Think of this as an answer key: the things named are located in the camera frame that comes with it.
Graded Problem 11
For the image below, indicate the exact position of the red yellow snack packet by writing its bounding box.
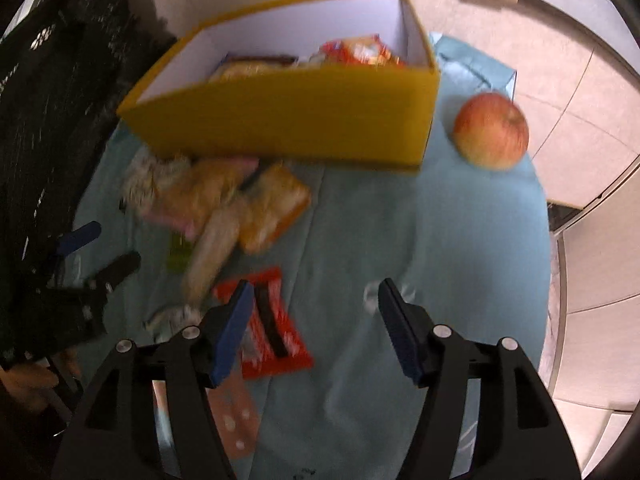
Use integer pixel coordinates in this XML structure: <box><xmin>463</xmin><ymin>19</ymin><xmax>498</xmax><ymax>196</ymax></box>
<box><xmin>319</xmin><ymin>35</ymin><xmax>405</xmax><ymax>66</ymax></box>

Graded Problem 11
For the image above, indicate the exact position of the person's left hand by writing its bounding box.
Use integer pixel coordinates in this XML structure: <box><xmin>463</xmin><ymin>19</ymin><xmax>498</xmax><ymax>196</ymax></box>
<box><xmin>1</xmin><ymin>363</ymin><xmax>60</xmax><ymax>412</ymax></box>

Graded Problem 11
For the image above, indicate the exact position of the white crinkled snack packet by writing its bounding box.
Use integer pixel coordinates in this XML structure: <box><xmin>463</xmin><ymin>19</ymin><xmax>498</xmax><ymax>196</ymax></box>
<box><xmin>119</xmin><ymin>146</ymin><xmax>191</xmax><ymax>217</ymax></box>

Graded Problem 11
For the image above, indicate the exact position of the green snack packet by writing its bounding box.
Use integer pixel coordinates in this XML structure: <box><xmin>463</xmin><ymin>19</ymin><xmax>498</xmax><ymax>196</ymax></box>
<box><xmin>166</xmin><ymin>232</ymin><xmax>194</xmax><ymax>274</ymax></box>

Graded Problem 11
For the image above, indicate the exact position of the red apple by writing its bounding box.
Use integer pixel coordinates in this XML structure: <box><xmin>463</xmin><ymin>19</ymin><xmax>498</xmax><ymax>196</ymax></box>
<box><xmin>450</xmin><ymin>92</ymin><xmax>529</xmax><ymax>171</ymax></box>

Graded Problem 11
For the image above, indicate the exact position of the beige oat snack packet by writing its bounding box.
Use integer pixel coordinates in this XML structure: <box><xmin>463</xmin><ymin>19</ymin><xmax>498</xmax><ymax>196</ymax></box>
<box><xmin>182</xmin><ymin>197</ymin><xmax>246</xmax><ymax>308</ymax></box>

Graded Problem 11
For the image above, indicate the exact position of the dark carved wooden furniture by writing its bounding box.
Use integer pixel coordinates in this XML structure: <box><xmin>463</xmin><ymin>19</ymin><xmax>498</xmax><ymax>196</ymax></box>
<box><xmin>0</xmin><ymin>0</ymin><xmax>181</xmax><ymax>311</ymax></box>

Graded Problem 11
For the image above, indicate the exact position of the yellow cardboard box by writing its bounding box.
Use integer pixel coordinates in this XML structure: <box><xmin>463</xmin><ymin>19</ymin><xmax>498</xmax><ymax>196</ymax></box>
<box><xmin>117</xmin><ymin>0</ymin><xmax>440</xmax><ymax>170</ymax></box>

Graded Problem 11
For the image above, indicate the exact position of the orange cracker packet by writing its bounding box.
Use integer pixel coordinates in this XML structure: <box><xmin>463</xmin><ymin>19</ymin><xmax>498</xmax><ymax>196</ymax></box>
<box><xmin>239</xmin><ymin>162</ymin><xmax>311</xmax><ymax>255</ymax></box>

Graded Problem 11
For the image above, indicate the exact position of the brown snack packet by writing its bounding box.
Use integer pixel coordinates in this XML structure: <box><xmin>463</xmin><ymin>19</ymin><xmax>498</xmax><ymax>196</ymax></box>
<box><xmin>207</xmin><ymin>54</ymin><xmax>298</xmax><ymax>82</ymax></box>

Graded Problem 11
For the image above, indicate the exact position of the red black snack packet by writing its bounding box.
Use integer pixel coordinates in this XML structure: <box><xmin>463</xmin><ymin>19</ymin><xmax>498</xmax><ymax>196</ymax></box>
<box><xmin>210</xmin><ymin>266</ymin><xmax>314</xmax><ymax>385</ymax></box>

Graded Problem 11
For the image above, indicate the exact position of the light blue printed cloth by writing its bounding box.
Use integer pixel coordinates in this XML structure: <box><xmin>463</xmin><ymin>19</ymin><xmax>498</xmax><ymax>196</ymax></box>
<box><xmin>69</xmin><ymin>31</ymin><xmax>557</xmax><ymax>480</ymax></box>

